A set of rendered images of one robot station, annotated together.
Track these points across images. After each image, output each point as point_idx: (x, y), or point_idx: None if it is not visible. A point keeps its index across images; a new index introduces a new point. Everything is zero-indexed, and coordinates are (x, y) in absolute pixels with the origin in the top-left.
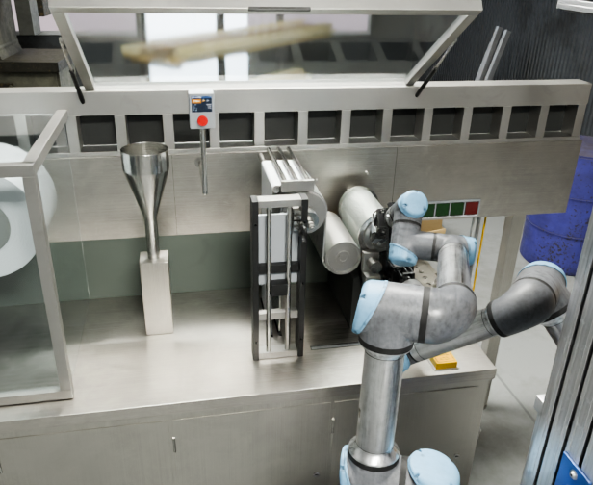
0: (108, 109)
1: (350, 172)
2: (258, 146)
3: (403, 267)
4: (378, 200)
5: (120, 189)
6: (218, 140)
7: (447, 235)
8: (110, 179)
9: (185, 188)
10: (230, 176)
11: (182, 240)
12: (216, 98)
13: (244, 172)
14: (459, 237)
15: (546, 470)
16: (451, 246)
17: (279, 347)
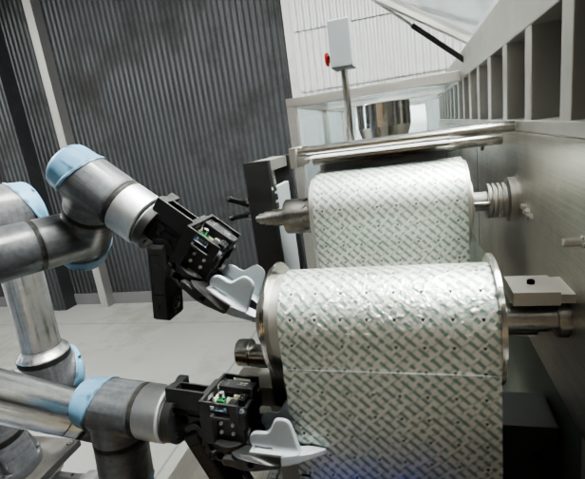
0: (466, 66)
1: (564, 225)
2: (503, 120)
3: (206, 385)
4: None
5: (468, 166)
6: (490, 107)
7: (2, 225)
8: (466, 153)
9: (480, 179)
10: (491, 172)
11: (481, 256)
12: (487, 30)
13: (496, 169)
14: None
15: None
16: None
17: None
